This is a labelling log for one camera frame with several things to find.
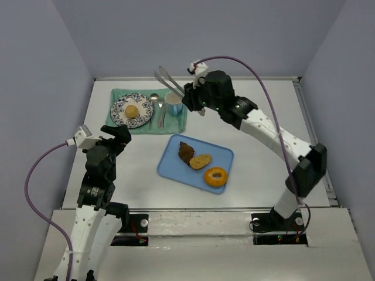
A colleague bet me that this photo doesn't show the yellow muffin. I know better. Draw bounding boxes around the yellow muffin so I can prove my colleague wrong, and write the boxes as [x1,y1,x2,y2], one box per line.
[125,105,139,119]

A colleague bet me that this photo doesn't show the stainless steel serving tongs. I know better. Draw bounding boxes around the stainless steel serving tongs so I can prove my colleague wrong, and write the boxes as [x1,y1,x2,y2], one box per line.
[154,66,185,99]

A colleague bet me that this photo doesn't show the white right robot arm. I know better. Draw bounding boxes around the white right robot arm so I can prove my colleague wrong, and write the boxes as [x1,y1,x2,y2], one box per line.
[182,70,328,224]

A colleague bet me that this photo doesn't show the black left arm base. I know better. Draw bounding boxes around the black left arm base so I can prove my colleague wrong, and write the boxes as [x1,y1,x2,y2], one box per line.
[111,213,149,246]

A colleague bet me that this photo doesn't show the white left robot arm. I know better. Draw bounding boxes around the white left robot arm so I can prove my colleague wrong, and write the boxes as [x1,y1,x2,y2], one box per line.
[51,125,131,280]

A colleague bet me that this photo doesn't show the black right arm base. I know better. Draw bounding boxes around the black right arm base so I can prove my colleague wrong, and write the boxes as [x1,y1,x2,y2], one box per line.
[248,212,308,246]

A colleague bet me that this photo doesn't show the sliced bread loaf piece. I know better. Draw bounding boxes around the sliced bread loaf piece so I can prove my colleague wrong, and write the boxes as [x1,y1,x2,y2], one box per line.
[189,154,212,170]

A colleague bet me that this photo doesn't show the blue floral ceramic plate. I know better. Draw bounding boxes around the blue floral ceramic plate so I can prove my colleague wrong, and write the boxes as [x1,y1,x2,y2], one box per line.
[110,93,154,129]

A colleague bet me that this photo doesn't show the green cloth placemat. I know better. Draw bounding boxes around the green cloth placemat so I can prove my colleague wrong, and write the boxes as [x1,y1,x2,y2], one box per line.
[106,89,188,135]

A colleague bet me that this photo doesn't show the light blue ceramic mug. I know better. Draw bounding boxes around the light blue ceramic mug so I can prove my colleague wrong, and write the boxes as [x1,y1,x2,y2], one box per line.
[165,91,183,116]

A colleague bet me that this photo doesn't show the steel fork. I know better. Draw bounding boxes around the steel fork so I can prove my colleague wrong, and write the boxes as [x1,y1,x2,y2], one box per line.
[157,101,165,128]

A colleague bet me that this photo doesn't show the steel table knife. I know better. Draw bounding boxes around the steel table knife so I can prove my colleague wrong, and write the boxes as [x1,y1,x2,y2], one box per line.
[160,104,167,129]

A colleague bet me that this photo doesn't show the steel spoon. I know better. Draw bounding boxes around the steel spoon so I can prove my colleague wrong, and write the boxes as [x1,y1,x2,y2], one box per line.
[149,93,159,128]

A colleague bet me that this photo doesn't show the light blue plastic tray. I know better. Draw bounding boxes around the light blue plastic tray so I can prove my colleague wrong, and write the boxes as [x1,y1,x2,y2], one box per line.
[157,134,234,194]

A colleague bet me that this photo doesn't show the dark brown croissant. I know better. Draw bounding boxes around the dark brown croissant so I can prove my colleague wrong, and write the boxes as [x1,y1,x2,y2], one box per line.
[178,142,195,166]

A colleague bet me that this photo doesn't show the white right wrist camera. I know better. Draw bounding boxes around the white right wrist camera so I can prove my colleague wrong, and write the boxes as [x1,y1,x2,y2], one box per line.
[187,61,209,88]

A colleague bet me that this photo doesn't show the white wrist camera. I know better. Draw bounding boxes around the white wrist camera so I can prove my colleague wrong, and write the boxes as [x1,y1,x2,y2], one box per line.
[74,125,100,150]
[187,61,209,88]

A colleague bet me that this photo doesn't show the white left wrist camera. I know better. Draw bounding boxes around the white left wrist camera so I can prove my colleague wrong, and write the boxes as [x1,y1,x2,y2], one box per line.
[74,125,100,150]

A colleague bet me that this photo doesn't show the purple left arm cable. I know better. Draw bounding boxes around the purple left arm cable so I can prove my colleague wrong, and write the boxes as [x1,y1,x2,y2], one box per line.
[25,140,77,279]

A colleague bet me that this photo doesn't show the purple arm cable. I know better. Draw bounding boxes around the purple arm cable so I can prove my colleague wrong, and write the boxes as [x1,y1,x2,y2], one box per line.
[190,55,311,241]
[25,140,77,279]

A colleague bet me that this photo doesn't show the glazed bagel ring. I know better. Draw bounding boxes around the glazed bagel ring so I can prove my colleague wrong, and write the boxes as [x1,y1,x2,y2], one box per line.
[203,166,229,188]

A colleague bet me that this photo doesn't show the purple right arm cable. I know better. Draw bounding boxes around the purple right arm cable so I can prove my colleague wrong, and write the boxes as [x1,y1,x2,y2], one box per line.
[190,55,311,241]

